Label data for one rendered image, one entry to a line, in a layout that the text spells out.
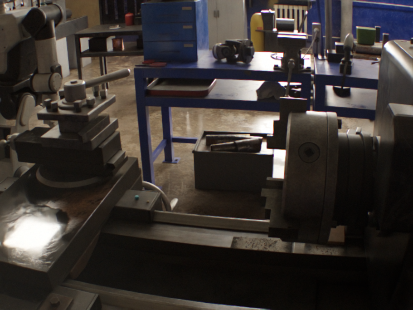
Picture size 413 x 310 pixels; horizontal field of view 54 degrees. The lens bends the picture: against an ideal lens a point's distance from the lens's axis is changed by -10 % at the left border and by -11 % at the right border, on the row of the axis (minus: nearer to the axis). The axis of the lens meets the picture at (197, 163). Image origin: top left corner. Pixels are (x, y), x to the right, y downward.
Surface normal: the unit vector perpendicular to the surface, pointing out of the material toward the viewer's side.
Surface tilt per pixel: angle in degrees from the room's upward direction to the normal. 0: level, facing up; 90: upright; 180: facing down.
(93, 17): 90
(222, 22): 90
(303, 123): 14
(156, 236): 0
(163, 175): 0
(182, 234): 0
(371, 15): 90
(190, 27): 90
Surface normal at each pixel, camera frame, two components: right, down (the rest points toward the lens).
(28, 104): 0.96, 0.10
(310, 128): -0.11, -0.69
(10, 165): -0.29, 0.26
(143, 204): -0.04, -0.90
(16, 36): 0.46, 0.29
